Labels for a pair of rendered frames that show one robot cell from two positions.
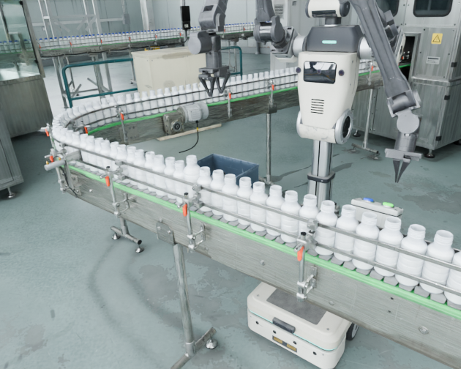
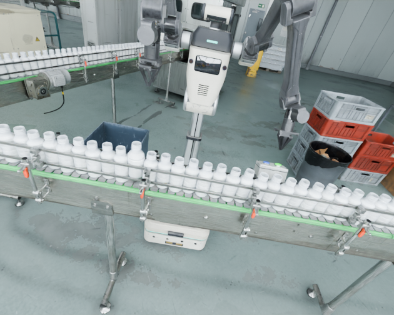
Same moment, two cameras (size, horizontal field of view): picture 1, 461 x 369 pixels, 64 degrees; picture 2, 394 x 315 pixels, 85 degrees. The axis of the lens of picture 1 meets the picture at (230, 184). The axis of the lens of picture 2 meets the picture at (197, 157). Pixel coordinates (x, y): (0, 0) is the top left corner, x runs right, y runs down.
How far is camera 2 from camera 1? 0.70 m
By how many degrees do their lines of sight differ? 37
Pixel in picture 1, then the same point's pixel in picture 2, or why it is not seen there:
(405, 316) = (303, 231)
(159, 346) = (80, 281)
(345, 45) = (223, 46)
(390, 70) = (295, 80)
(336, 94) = (218, 83)
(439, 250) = (330, 195)
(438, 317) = (322, 229)
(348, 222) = (277, 185)
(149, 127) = (10, 92)
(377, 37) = (298, 56)
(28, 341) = not seen: outside the picture
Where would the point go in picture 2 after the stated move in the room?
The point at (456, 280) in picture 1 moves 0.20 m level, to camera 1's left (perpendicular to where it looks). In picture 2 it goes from (335, 210) to (311, 227)
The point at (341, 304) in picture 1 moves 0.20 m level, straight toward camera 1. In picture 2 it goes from (262, 232) to (286, 275)
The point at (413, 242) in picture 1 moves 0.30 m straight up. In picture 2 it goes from (318, 194) to (361, 130)
